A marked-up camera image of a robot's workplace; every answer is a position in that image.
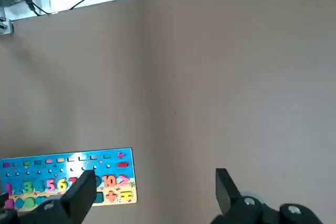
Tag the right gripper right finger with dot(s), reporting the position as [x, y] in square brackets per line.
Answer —
[231, 197]

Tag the teal heart piece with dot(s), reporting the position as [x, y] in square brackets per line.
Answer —
[41, 200]

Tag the green circle piece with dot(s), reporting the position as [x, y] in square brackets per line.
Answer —
[30, 202]

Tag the pink rectangular block piece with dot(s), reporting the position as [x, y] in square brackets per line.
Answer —
[8, 204]

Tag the small red toy piece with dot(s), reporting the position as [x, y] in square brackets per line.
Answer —
[122, 165]

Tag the pink number one piece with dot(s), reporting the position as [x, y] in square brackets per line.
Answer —
[8, 189]

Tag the blue number two piece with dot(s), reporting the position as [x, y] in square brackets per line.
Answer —
[18, 187]

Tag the yellow equals sign piece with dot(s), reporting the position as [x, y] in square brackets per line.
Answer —
[126, 196]

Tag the blue wooden toy board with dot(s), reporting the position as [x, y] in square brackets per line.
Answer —
[78, 161]

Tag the orange plus sign piece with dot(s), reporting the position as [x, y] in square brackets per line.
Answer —
[111, 196]

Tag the teal number four piece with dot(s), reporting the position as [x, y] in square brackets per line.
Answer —
[39, 186]

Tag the orange number ten piece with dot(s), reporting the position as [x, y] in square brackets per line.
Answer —
[110, 181]

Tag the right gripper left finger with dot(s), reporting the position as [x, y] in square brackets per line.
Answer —
[78, 197]

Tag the green number three piece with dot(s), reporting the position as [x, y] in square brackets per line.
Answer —
[28, 186]

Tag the yellow number six piece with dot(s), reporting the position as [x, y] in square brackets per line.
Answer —
[62, 184]

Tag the blue diamond piece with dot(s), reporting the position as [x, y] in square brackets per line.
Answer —
[19, 203]

